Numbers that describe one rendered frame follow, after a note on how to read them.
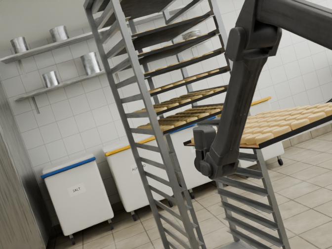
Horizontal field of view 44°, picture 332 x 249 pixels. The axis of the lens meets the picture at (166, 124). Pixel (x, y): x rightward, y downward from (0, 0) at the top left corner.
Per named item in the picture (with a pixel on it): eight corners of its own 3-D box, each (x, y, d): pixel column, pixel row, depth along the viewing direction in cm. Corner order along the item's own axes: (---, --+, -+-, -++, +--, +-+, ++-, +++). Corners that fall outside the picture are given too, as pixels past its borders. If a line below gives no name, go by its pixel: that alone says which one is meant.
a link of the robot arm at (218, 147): (243, 34, 81) (286, 29, 85) (228, 22, 85) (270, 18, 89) (206, 186, 107) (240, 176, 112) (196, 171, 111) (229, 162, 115)
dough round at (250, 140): (253, 145, 116) (251, 138, 116) (243, 145, 121) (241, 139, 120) (267, 139, 118) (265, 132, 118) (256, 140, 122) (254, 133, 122)
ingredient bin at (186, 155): (189, 203, 421) (166, 132, 413) (176, 190, 484) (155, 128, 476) (236, 185, 430) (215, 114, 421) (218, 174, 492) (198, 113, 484)
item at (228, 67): (231, 70, 194) (229, 64, 194) (227, 72, 194) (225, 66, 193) (184, 83, 255) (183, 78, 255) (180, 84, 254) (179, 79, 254)
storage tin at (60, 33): (70, 41, 450) (65, 27, 448) (70, 38, 432) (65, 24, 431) (54, 46, 447) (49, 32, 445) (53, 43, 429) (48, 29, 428)
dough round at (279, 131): (293, 131, 117) (291, 124, 116) (289, 135, 112) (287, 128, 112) (276, 135, 119) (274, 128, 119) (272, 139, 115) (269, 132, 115)
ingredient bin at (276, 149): (245, 181, 433) (224, 111, 425) (226, 171, 496) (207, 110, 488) (291, 164, 440) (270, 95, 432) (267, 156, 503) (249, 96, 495)
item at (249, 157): (258, 160, 199) (257, 154, 199) (253, 162, 198) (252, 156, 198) (205, 151, 260) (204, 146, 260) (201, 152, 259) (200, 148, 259)
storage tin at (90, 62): (102, 72, 458) (95, 53, 456) (102, 70, 441) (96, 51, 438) (86, 77, 455) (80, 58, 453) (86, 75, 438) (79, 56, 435)
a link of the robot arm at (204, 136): (209, 178, 106) (236, 170, 110) (204, 135, 104) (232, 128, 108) (187, 169, 117) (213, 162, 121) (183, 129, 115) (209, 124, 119)
